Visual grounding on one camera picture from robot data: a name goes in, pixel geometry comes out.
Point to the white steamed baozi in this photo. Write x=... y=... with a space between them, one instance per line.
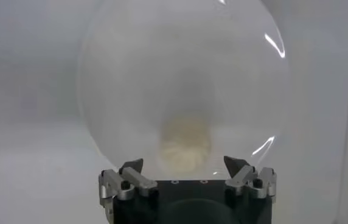
x=186 y=143

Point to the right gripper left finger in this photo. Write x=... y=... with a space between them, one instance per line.
x=137 y=180

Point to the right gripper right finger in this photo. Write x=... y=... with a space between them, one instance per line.
x=242 y=177

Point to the white round plate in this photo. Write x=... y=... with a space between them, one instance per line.
x=149 y=76

